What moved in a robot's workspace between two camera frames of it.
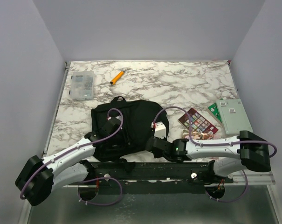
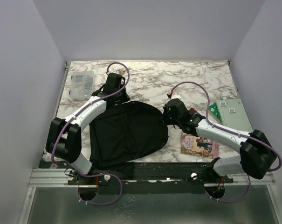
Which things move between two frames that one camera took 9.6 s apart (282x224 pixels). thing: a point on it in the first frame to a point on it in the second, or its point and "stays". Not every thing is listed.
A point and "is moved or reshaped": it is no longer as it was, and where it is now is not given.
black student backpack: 142,120 is moved or reshaped
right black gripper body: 157,156 to 168,119
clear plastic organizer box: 82,85 stays
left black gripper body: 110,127 to 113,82
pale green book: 233,116 stays
